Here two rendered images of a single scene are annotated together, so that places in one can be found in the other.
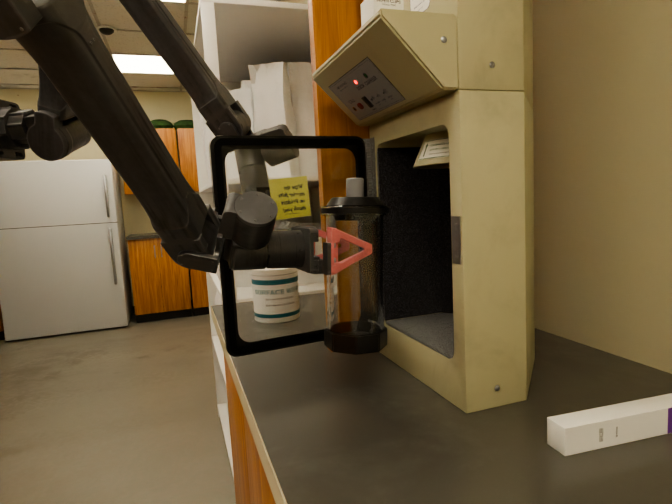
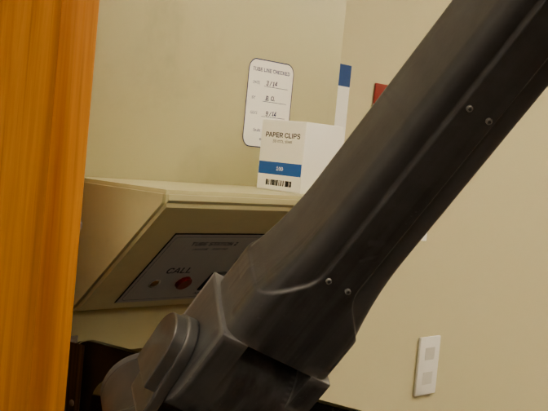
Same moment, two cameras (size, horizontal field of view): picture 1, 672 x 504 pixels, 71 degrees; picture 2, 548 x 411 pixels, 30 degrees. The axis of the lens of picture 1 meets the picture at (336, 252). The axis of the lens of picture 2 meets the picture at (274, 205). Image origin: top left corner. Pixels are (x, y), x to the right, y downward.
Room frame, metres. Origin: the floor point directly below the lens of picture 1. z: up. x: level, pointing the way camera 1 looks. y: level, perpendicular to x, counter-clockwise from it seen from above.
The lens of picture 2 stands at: (1.22, 0.67, 1.54)
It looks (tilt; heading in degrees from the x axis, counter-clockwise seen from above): 3 degrees down; 240
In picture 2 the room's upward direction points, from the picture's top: 5 degrees clockwise
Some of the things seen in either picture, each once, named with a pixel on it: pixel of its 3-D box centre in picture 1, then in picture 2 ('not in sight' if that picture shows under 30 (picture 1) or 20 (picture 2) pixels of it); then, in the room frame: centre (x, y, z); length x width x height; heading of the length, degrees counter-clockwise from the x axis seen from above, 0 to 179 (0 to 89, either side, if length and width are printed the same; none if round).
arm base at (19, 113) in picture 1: (17, 128); not in sight; (1.01, 0.65, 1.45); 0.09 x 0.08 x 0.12; 172
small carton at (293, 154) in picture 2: (382, 19); (299, 157); (0.76, -0.09, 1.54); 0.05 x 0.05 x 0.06; 19
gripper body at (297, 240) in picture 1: (288, 249); not in sight; (0.71, 0.07, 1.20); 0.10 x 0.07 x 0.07; 20
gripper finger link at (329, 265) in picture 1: (339, 249); not in sight; (0.71, -0.01, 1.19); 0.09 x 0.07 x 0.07; 110
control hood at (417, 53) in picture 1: (373, 80); (257, 249); (0.81, -0.08, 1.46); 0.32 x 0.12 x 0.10; 19
